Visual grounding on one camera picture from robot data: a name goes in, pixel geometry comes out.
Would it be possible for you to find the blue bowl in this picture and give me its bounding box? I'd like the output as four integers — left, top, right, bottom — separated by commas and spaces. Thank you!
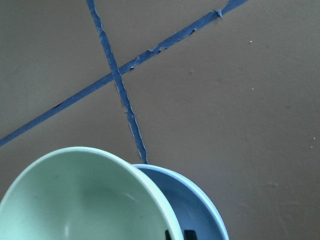
134, 164, 229, 240

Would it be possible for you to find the green bowl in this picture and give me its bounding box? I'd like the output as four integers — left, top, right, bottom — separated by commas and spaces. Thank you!
0, 147, 183, 240

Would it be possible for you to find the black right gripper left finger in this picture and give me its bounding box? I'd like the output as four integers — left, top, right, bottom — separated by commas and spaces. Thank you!
165, 230, 172, 240

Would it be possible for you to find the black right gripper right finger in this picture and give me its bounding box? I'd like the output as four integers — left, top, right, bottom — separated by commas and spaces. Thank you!
183, 229, 198, 240

